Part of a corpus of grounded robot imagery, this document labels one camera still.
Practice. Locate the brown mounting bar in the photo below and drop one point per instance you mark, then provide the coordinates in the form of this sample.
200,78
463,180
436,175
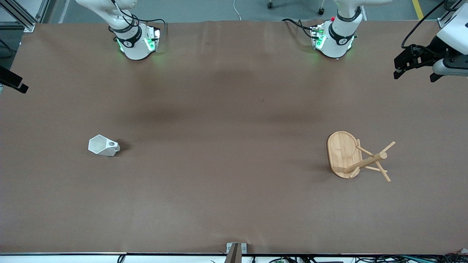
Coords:
234,255

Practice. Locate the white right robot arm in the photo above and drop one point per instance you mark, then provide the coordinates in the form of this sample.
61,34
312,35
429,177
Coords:
135,44

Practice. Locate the aluminium frame profile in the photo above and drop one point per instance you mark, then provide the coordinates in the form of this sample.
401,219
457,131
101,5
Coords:
27,23
444,20

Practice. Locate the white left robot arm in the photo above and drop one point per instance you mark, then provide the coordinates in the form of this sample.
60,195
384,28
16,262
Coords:
338,40

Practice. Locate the wooden cup rack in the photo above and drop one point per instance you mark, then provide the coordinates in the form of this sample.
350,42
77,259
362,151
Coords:
342,153

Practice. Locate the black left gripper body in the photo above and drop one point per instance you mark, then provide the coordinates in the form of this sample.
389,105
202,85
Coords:
430,49

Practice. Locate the yellow floor tape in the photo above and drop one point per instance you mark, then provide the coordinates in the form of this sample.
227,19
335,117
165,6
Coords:
418,9

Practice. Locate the white faceted cup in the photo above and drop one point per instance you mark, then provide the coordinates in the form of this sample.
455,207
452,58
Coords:
100,145

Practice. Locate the grey metal bracket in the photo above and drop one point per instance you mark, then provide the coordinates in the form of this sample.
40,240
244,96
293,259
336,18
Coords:
229,248

